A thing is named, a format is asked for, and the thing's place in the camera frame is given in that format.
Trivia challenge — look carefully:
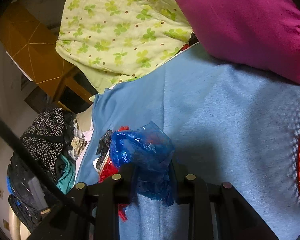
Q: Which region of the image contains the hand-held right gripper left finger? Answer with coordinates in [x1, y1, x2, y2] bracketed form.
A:
[28, 165, 138, 240]

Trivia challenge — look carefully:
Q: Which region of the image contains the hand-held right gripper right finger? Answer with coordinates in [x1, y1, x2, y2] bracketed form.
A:
[170, 159, 277, 240]

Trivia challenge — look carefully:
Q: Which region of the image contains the red plastic wrapper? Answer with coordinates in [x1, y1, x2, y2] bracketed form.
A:
[98, 125, 130, 222]

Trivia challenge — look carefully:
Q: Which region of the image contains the blue plastic bag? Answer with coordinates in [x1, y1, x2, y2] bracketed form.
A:
[110, 121, 176, 207]

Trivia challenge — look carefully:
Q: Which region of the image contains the teal cloth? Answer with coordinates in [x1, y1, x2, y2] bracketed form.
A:
[55, 154, 77, 195]

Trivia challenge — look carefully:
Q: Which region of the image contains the blue bedsheet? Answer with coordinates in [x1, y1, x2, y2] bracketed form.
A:
[74, 42, 300, 240]

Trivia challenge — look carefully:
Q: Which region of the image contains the black white dotted cloth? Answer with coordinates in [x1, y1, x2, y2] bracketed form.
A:
[21, 107, 77, 179]

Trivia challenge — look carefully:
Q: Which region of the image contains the black bag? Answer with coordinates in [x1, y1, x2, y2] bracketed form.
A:
[7, 152, 59, 234]

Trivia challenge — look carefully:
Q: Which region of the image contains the pile of dark clothes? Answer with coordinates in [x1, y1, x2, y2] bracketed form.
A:
[0, 111, 97, 227]

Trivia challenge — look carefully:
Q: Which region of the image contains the green clover print quilt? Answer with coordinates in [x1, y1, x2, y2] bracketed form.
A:
[55, 0, 194, 95]

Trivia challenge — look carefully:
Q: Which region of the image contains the wooden cabinet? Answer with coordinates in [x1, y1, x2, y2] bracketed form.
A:
[0, 2, 94, 105]

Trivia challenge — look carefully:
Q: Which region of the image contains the magenta pillow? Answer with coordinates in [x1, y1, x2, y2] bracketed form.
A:
[163, 0, 300, 85]

